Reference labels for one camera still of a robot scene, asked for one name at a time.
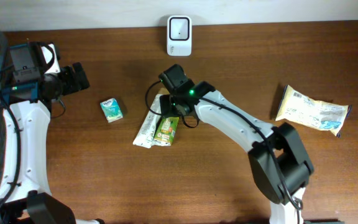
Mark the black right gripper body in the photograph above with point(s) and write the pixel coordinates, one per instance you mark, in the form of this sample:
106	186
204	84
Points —
168	106

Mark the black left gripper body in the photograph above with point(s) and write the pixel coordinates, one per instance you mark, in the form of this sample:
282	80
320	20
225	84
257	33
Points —
69	82

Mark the green drink pouch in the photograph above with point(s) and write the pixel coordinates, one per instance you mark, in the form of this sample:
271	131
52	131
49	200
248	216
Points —
165	132

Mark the white tube tan cap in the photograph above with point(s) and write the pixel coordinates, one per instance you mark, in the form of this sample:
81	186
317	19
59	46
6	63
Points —
145	136

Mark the teal white tissue pack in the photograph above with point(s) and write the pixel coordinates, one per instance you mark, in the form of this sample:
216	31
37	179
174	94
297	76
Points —
111	110

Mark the yellow white snack bag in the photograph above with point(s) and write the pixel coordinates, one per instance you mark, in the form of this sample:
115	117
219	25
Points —
320	115

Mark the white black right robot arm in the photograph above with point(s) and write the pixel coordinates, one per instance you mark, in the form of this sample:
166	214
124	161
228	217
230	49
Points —
280	165

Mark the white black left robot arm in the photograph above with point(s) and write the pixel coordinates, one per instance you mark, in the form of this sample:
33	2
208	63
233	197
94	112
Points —
31	81

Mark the white barcode scanner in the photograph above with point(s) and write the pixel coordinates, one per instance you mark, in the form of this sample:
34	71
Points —
179	36

